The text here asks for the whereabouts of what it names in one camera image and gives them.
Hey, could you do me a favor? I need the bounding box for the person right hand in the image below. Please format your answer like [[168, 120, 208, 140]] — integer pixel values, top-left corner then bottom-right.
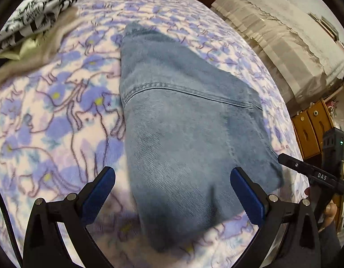
[[304, 186, 338, 232]]

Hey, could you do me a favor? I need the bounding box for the black cable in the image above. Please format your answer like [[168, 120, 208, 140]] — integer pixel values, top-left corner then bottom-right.
[[0, 179, 24, 268]]

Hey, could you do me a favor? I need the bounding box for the orange wooden drawer cabinet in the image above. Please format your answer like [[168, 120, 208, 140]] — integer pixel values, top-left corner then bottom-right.
[[291, 99, 334, 159]]

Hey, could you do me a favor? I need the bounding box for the beige folded garment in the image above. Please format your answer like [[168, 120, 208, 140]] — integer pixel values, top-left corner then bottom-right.
[[0, 6, 84, 85]]

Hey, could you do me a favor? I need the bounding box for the blue denim jacket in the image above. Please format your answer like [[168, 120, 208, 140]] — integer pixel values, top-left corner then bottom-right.
[[119, 23, 284, 252]]

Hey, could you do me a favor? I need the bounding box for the purple cat print bed blanket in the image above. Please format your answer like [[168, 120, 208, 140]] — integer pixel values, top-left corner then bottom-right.
[[0, 0, 301, 267]]

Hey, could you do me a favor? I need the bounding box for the black white patterned folded garment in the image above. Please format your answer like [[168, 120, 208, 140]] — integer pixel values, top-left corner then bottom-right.
[[0, 0, 78, 54]]

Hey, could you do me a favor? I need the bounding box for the light green folded garment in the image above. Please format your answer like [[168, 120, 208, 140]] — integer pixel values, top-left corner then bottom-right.
[[0, 36, 41, 61]]

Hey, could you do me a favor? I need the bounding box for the beige ruffled cloth cover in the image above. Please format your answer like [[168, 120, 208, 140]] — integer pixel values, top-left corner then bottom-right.
[[212, 0, 344, 113]]

